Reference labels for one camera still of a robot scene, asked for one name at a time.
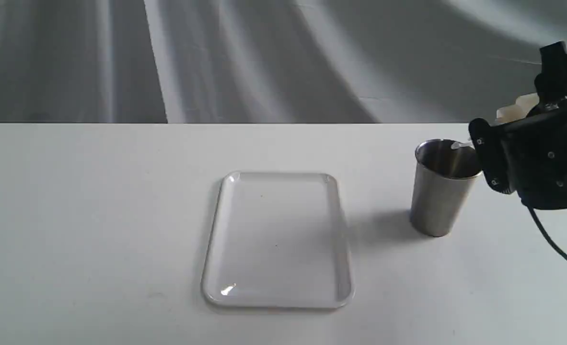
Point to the stainless steel cup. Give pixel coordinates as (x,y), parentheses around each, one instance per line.
(445,173)

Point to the grey fabric backdrop curtain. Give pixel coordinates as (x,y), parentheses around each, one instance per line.
(269,61)

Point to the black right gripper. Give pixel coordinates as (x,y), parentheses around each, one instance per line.
(535,148)

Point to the white plastic tray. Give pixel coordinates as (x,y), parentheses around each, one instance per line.
(278,241)

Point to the clear plastic squeeze bottle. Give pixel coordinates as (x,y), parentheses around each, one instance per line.
(522,106)

